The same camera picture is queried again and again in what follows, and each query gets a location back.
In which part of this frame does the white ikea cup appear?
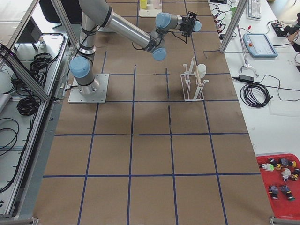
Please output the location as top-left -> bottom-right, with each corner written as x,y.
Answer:
197,64 -> 207,79

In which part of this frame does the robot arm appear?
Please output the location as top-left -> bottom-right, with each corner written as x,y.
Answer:
69,0 -> 202,97

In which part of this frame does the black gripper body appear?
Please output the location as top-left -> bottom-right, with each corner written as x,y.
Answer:
181,11 -> 197,37

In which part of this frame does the aluminium frame post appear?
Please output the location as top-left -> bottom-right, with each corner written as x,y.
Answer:
220,0 -> 248,53

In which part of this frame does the coiled black cable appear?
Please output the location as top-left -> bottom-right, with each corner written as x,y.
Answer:
240,83 -> 274,108

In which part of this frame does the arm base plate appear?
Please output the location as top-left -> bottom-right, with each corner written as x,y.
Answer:
68,74 -> 109,104

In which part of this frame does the black power adapter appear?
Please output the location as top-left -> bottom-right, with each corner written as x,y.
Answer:
238,75 -> 254,83

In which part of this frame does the yellow cup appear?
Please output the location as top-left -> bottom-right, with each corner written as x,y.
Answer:
140,0 -> 147,9

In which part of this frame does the pink cup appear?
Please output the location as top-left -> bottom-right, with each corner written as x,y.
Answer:
152,0 -> 160,9

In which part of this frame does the white keyboard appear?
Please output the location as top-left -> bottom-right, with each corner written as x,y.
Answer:
247,0 -> 262,21

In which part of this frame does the white wire cup rack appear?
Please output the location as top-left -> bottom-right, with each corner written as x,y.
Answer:
180,57 -> 209,101

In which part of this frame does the blue teach pendant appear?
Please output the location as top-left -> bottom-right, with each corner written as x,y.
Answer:
243,34 -> 278,58

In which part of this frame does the red parts tray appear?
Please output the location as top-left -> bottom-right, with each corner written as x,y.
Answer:
256,153 -> 300,220

